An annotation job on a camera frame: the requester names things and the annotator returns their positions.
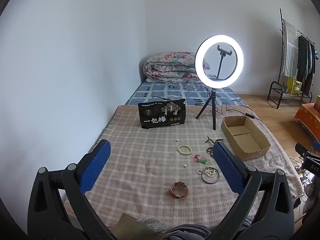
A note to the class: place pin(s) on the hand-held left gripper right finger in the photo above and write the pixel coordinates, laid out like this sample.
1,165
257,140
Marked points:
226,165

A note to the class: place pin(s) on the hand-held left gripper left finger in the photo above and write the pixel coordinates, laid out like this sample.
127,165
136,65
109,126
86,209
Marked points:
96,165

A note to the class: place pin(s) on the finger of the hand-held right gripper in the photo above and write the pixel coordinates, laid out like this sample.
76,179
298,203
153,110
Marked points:
316,147
303,151

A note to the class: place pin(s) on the dark thin bangle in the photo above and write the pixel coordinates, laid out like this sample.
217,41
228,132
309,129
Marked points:
217,178

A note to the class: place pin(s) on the brown cardboard box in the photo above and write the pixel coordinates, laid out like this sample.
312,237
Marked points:
243,136

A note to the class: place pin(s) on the orange cloth covered box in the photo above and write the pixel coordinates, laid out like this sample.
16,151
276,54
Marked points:
308,117

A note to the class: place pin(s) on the beige checked blanket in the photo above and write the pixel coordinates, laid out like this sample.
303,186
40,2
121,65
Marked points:
140,170

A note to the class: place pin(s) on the tan box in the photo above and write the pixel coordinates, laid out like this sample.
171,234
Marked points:
318,102

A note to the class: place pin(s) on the black mini tripod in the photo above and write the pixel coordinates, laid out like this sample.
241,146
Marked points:
212,105

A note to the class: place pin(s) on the yellow box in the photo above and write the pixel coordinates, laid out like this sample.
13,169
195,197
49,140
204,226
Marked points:
294,86

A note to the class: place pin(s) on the small green pot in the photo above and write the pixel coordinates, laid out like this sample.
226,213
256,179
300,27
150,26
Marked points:
285,88

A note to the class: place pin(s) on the brown flat board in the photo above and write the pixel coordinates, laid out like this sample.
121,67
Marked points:
135,227

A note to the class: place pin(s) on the person's striped clothing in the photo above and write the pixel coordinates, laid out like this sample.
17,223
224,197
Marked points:
186,232

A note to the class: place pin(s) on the black snack bag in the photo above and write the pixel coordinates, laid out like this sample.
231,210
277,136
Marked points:
162,115

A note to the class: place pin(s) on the dark hanging clothes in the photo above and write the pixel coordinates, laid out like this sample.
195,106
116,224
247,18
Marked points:
305,62

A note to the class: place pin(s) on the striped hanging towel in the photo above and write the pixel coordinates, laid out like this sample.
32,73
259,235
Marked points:
290,50

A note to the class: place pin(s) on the black clothes rack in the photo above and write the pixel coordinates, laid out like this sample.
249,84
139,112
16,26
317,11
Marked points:
281,42

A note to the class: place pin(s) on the folded floral quilt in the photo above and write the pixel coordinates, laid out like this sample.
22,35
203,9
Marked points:
170,67

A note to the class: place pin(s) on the black phone holder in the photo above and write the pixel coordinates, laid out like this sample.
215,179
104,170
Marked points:
224,50

